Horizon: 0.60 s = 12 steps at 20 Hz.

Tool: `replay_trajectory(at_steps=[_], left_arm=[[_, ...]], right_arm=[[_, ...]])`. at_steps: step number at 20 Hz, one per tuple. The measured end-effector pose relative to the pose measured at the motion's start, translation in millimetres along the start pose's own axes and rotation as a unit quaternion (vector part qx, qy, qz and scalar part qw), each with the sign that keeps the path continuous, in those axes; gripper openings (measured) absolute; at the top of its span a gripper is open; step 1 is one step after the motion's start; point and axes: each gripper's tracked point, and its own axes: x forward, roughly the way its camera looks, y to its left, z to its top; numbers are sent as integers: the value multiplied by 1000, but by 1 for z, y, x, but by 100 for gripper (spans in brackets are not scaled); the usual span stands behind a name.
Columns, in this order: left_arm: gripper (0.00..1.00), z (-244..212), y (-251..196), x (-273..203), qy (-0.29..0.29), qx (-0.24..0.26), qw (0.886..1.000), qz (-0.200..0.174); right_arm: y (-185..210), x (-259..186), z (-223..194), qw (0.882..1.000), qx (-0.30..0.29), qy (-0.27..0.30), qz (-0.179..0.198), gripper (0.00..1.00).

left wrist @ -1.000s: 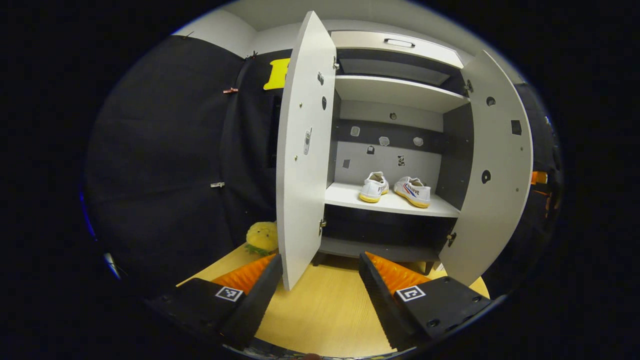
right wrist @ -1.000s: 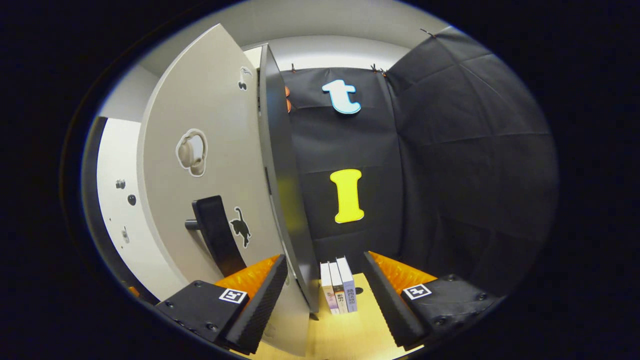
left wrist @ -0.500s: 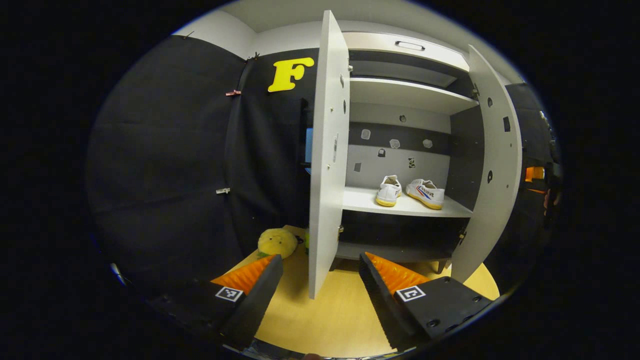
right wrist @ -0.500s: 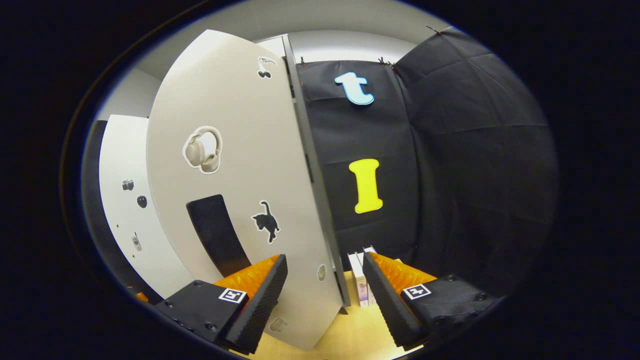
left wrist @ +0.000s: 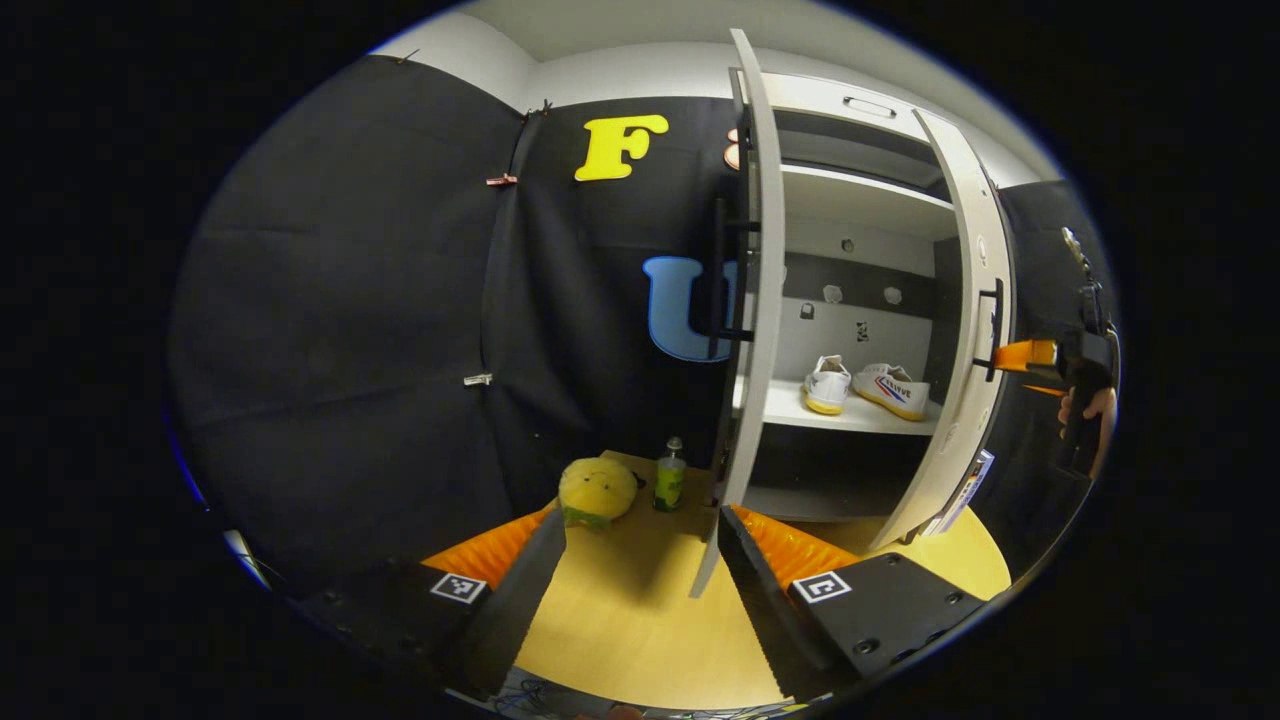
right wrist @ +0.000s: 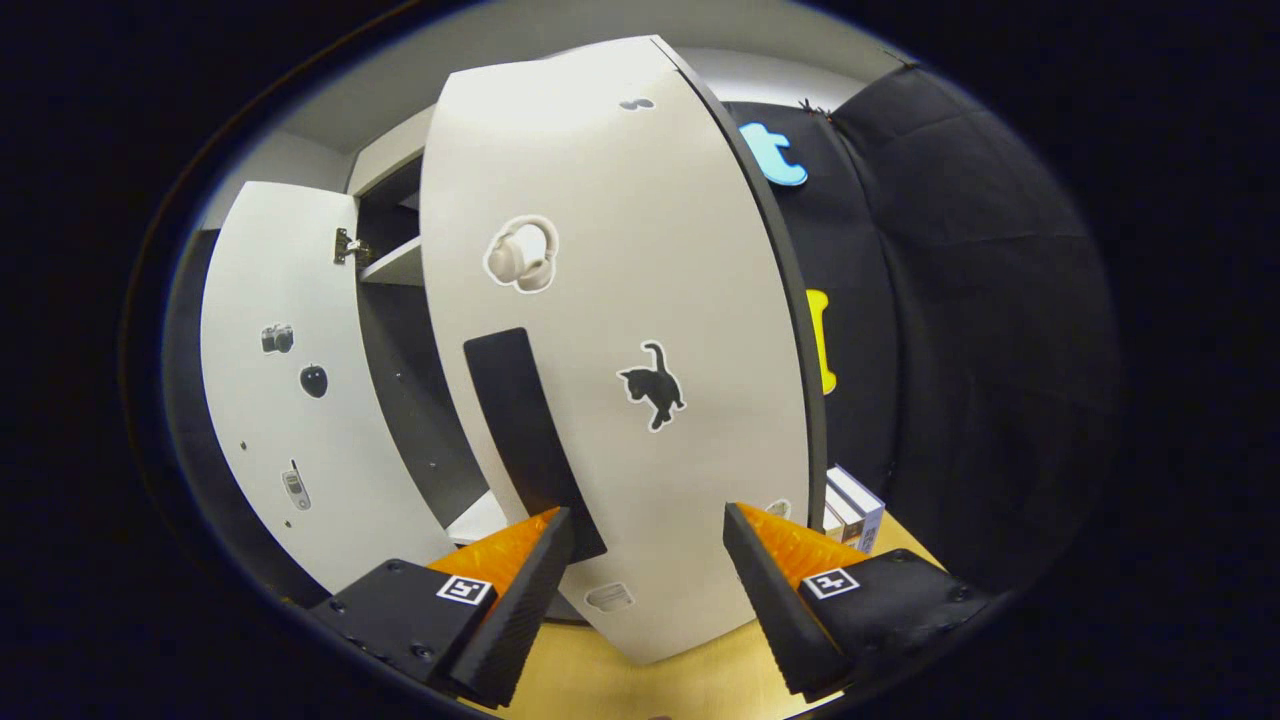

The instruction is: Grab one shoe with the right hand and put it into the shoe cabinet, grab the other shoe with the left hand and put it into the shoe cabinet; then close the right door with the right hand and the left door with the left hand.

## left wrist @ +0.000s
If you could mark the white canvas shoe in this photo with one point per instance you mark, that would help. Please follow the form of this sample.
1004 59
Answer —
895 390
827 385

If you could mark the white shoe cabinet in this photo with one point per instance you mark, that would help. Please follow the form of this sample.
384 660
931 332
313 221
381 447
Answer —
860 230

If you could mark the yellow plush toy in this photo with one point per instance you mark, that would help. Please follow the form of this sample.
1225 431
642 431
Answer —
597 490

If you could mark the white shoe cabinet door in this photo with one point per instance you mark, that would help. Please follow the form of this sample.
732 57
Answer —
965 250
765 300

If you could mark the black backdrop cloth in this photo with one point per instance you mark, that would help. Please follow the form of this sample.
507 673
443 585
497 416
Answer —
1040 250
350 300

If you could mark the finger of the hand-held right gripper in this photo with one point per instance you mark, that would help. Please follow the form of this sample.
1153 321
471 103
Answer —
1050 391
1025 356

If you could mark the green bottle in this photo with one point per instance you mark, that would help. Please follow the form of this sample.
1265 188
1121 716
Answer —
670 480

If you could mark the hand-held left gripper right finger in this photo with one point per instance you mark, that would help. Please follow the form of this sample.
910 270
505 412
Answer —
770 610

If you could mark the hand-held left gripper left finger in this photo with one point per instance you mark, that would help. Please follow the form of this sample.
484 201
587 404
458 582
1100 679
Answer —
510 610

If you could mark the white cabinet drawer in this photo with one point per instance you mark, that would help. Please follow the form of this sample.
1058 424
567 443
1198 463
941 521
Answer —
830 100

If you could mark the copper spring clip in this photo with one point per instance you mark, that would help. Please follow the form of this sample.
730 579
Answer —
502 180

